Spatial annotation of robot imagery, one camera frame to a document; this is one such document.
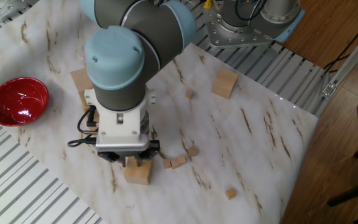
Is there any red bowl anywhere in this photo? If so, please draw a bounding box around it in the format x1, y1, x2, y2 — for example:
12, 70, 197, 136
0, 77, 50, 128

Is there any marble pattern board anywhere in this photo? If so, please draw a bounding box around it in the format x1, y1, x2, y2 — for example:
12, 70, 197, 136
0, 0, 319, 224

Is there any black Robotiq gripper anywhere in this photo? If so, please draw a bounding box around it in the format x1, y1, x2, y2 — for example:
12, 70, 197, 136
97, 139, 161, 168

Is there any aluminium frame profile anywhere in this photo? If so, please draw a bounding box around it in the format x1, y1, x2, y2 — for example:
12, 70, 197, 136
314, 18, 358, 118

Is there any large wooden cube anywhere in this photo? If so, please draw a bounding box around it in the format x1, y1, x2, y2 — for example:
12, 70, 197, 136
70, 67, 94, 94
78, 90, 90, 113
84, 105, 100, 131
211, 67, 239, 100
123, 156, 154, 186

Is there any black floor cable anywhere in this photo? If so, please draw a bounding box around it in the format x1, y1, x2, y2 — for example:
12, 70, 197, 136
323, 11, 358, 74

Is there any black base cable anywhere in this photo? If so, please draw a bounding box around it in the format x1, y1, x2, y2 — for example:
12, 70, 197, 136
234, 0, 269, 22

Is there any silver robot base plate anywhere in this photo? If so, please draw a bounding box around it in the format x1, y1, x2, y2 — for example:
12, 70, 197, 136
202, 0, 291, 50

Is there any silver wrist camera bar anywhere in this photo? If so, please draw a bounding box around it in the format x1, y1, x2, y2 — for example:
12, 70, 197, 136
94, 136, 151, 154

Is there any black stand leg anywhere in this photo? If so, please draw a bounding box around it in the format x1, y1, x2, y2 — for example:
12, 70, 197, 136
326, 136, 358, 224

